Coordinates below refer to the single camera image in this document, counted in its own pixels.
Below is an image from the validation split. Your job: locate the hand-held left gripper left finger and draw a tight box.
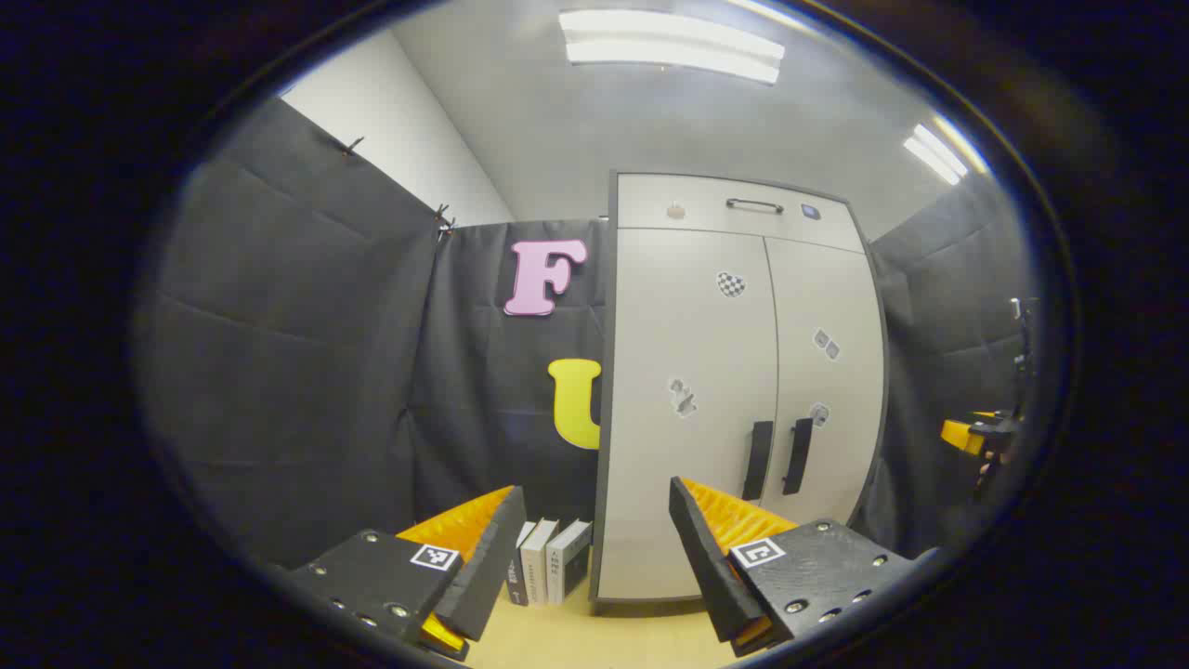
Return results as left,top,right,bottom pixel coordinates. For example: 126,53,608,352
283,485,529,662

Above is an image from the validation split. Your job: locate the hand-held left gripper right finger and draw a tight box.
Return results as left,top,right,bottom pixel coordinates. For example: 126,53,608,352
669,477,930,659

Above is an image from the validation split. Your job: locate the black door handle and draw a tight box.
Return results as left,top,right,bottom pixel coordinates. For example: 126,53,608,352
782,418,815,496
741,421,774,501

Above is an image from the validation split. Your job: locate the cabinet door with checkered sticker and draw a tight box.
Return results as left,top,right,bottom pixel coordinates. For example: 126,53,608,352
597,228,779,602

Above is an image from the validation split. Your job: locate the white double-door shoe cabinet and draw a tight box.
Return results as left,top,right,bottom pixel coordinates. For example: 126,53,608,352
588,170,891,616

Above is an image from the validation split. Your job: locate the book with dark spine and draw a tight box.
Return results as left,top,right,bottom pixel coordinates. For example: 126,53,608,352
506,520,537,607

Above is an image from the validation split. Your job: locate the small ceiling light panel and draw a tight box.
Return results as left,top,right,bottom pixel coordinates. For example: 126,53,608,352
903,116,970,186

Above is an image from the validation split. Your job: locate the black backdrop cloth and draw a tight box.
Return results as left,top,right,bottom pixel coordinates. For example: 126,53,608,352
135,98,1041,570

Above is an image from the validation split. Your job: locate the long ceiling light panel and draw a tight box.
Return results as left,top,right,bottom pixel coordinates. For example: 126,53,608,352
557,9,787,86

